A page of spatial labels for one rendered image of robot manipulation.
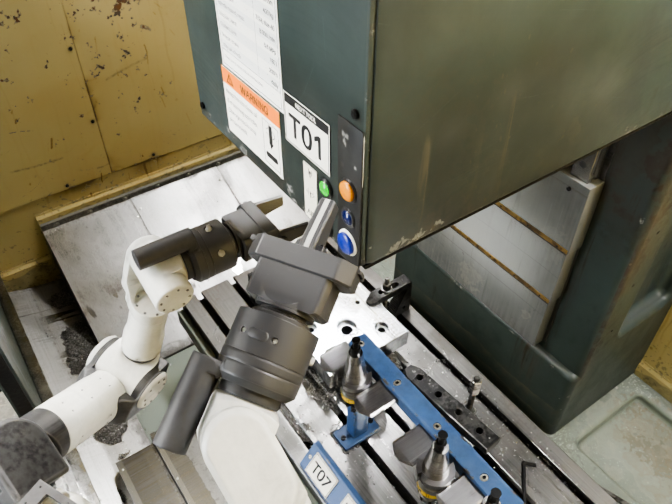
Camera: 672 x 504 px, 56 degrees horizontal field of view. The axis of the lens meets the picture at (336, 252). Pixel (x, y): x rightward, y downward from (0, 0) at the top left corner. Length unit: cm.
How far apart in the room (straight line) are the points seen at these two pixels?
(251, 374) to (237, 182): 171
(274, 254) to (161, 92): 149
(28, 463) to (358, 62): 72
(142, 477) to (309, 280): 115
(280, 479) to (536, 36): 54
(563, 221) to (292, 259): 87
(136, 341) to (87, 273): 98
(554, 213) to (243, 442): 98
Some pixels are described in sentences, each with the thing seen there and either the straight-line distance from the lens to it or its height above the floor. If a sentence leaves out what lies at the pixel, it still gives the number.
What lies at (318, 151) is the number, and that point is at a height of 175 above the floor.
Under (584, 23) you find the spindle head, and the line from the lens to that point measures 85.
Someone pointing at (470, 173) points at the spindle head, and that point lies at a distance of 81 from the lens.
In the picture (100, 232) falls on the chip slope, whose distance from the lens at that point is 217.
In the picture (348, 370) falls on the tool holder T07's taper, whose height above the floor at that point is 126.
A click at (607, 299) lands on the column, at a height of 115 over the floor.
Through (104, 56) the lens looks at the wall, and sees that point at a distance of 199.
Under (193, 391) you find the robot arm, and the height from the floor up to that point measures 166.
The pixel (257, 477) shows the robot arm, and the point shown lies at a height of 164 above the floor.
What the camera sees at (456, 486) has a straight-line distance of 109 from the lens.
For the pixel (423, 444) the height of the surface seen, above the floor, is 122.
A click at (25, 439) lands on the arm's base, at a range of 105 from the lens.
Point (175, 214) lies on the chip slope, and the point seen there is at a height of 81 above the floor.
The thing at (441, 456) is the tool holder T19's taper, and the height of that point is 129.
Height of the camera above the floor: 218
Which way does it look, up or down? 44 degrees down
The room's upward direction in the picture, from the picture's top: straight up
